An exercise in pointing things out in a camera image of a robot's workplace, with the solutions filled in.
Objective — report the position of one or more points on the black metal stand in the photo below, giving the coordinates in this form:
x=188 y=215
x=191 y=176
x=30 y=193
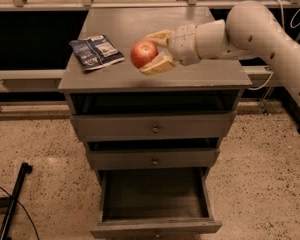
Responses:
x=9 y=202

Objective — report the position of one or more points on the grey top drawer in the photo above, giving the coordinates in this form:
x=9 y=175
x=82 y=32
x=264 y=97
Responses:
x=126 y=127

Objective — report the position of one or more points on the grey drawer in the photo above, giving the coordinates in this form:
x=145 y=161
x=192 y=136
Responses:
x=154 y=203
x=155 y=158
x=126 y=127

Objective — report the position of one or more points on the grey bottom drawer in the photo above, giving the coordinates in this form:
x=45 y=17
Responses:
x=154 y=203

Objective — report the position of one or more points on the dark cabinet at right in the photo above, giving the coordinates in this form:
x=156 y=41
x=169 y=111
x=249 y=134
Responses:
x=292 y=108

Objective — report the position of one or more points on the red apple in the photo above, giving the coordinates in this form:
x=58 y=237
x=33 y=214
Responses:
x=143 y=53

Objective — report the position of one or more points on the grey wooden drawer cabinet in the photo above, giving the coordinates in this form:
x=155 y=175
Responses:
x=209 y=87

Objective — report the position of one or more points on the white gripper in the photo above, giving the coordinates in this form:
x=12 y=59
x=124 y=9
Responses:
x=183 y=44

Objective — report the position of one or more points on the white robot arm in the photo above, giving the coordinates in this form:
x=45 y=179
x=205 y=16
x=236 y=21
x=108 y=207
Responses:
x=249 y=29

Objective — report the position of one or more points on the blue chip bag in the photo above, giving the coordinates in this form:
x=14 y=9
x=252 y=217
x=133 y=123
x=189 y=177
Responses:
x=95 y=53

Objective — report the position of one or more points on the grey middle drawer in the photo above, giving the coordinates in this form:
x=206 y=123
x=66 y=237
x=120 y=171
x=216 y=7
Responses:
x=155 y=158

